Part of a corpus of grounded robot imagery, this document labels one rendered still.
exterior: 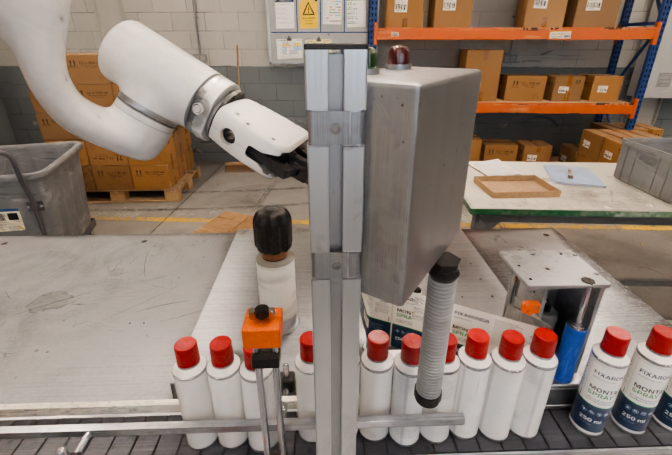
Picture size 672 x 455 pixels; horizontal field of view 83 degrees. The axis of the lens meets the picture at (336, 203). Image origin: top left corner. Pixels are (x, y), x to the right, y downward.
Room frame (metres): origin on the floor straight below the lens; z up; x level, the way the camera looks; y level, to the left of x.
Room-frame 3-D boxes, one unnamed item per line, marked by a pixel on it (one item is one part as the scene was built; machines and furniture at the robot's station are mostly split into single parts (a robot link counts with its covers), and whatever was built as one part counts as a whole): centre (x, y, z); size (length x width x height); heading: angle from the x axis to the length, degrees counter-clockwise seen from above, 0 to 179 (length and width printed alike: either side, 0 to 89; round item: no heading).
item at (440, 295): (0.35, -0.12, 1.18); 0.04 x 0.04 x 0.21
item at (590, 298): (0.56, -0.37, 1.01); 0.14 x 0.13 x 0.26; 92
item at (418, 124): (0.37, -0.06, 1.38); 0.17 x 0.10 x 0.19; 147
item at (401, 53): (0.41, -0.06, 1.49); 0.03 x 0.03 x 0.02
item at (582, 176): (2.02, -1.32, 0.81); 0.32 x 0.24 x 0.01; 163
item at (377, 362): (0.46, -0.07, 0.98); 0.05 x 0.05 x 0.20
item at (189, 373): (0.44, 0.23, 0.98); 0.05 x 0.05 x 0.20
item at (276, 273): (0.73, 0.13, 1.03); 0.09 x 0.09 x 0.30
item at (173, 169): (3.91, 2.19, 0.70); 1.20 x 0.82 x 1.39; 93
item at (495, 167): (2.14, -0.89, 0.81); 0.38 x 0.36 x 0.02; 88
